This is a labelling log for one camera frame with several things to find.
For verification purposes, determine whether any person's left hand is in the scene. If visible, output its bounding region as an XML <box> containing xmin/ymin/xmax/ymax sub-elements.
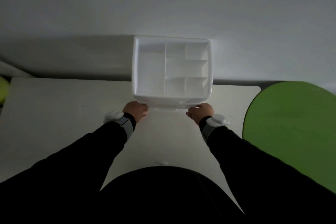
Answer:
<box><xmin>122</xmin><ymin>101</ymin><xmax>149</xmax><ymax>124</ymax></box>

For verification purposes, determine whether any person's right hand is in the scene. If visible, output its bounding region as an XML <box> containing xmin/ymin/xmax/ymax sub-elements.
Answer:
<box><xmin>186</xmin><ymin>103</ymin><xmax>215</xmax><ymax>126</ymax></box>

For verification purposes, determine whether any white plastic drawer organizer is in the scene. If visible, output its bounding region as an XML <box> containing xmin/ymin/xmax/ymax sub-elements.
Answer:
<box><xmin>132</xmin><ymin>36</ymin><xmax>214</xmax><ymax>111</ymax></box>

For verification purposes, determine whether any person's right forearm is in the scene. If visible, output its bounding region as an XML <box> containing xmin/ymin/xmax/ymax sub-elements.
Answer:
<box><xmin>199</xmin><ymin>116</ymin><xmax>336</xmax><ymax>224</ymax></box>

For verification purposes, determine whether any person's left forearm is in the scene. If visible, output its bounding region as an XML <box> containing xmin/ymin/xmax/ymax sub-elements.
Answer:
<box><xmin>0</xmin><ymin>113</ymin><xmax>136</xmax><ymax>224</ymax></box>

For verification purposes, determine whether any white right wrist tracker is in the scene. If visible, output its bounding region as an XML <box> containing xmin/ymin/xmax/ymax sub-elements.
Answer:
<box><xmin>201</xmin><ymin>114</ymin><xmax>230</xmax><ymax>144</ymax></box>

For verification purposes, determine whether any white wrist tracker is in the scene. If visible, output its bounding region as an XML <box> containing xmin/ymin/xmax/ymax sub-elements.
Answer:
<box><xmin>103</xmin><ymin>110</ymin><xmax>133</xmax><ymax>141</ymax></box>
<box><xmin>201</xmin><ymin>114</ymin><xmax>230</xmax><ymax>144</ymax></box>

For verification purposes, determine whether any white left wrist tracker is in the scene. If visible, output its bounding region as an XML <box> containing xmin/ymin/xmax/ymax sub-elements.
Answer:
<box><xmin>103</xmin><ymin>110</ymin><xmax>133</xmax><ymax>141</ymax></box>

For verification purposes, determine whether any person's black clothed torso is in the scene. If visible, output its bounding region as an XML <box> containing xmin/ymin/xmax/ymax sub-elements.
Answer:
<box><xmin>99</xmin><ymin>166</ymin><xmax>245</xmax><ymax>224</ymax></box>

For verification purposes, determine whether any green round table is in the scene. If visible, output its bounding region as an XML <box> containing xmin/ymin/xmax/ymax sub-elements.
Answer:
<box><xmin>242</xmin><ymin>81</ymin><xmax>336</xmax><ymax>194</ymax></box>

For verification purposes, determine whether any yellow-green object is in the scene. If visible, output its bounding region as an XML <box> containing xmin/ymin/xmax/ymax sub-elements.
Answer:
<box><xmin>0</xmin><ymin>75</ymin><xmax>10</xmax><ymax>105</ymax></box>

